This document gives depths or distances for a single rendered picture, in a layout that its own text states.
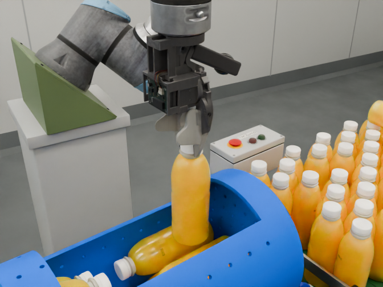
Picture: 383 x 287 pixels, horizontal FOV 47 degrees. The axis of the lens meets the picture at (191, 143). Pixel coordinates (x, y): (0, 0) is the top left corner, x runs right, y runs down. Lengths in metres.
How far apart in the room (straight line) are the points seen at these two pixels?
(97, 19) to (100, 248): 0.75
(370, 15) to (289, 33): 1.18
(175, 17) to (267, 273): 0.44
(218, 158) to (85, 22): 0.57
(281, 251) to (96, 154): 0.81
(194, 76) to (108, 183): 0.89
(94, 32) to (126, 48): 0.11
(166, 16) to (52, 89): 0.70
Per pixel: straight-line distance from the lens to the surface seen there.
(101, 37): 1.38
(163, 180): 3.06
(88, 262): 0.89
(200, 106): 0.69
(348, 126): 1.38
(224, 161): 1.20
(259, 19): 4.34
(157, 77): 0.66
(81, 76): 1.39
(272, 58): 4.57
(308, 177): 1.08
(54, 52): 1.39
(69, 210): 1.51
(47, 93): 1.28
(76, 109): 1.33
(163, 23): 0.64
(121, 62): 1.38
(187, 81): 0.66
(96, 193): 1.51
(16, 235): 2.78
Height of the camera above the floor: 1.68
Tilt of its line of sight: 29 degrees down
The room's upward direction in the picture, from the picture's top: straight up
